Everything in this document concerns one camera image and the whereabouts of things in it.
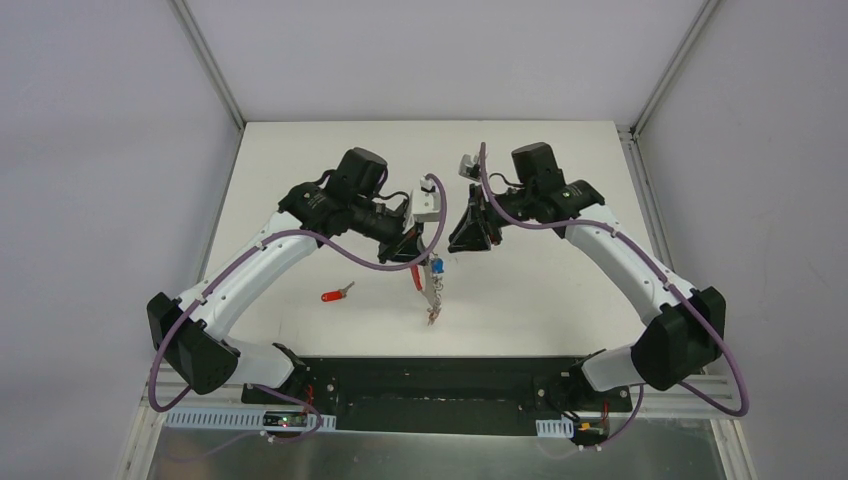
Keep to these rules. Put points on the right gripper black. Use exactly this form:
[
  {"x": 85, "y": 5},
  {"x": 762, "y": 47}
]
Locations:
[{"x": 483, "y": 216}]

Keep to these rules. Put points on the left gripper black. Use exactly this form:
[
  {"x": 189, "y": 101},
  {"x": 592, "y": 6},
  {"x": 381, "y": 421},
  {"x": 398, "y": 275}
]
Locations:
[{"x": 398, "y": 240}]

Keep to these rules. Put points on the blue key tag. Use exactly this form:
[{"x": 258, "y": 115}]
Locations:
[{"x": 437, "y": 266}]

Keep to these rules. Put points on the key organizer with red handle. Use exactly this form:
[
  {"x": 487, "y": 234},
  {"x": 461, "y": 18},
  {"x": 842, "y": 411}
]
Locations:
[{"x": 430, "y": 286}]

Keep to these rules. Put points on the key with red tag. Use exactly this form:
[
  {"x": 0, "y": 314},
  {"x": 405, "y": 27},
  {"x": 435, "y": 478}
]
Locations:
[{"x": 338, "y": 294}]

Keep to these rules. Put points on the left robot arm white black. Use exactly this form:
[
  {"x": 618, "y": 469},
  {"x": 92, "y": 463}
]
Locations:
[{"x": 344, "y": 210}]

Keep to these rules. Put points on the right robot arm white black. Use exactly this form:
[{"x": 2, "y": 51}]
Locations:
[{"x": 683, "y": 324}]

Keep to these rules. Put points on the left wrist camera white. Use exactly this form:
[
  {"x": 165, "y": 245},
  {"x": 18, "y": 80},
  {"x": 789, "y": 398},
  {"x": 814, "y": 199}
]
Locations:
[{"x": 425, "y": 203}]

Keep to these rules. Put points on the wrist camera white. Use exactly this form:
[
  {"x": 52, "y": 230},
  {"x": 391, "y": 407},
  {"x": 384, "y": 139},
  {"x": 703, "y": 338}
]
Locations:
[
  {"x": 425, "y": 203},
  {"x": 469, "y": 167}
]

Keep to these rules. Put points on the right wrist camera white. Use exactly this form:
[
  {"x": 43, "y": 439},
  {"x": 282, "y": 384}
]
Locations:
[{"x": 469, "y": 167}]

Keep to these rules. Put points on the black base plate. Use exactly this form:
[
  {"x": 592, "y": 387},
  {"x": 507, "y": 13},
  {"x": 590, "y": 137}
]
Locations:
[{"x": 500, "y": 396}]

